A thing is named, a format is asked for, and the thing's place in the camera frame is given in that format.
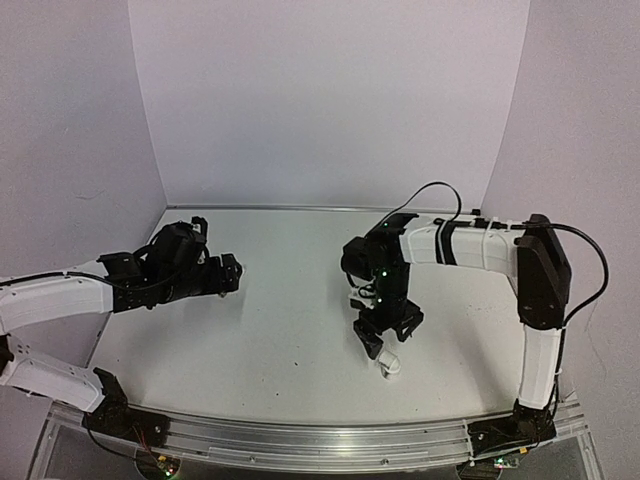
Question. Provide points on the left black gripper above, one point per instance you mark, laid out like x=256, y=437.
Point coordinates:
x=213, y=283

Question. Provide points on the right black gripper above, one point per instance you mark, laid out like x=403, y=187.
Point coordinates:
x=370, y=335

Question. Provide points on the white plastic water faucet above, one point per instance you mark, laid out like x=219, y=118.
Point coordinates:
x=230, y=277

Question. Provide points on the white elbow pipe fitting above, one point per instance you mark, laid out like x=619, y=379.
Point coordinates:
x=389, y=364

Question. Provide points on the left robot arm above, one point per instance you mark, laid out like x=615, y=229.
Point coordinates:
x=39, y=298

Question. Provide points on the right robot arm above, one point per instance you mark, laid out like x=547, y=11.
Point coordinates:
x=531, y=258

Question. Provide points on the right circuit board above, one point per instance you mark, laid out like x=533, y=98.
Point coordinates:
x=506, y=462

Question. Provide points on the circuit board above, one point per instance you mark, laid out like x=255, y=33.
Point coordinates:
x=506, y=462
x=157, y=466

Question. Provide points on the left circuit board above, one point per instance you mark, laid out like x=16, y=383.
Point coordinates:
x=157, y=466

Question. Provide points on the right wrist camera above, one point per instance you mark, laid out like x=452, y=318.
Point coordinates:
x=363, y=296

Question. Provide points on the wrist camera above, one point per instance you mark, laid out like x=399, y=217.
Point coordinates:
x=363, y=296
x=200, y=225

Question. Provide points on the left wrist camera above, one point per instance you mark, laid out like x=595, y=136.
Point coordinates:
x=200, y=225

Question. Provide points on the aluminium front rail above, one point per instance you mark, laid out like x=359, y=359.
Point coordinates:
x=330, y=449

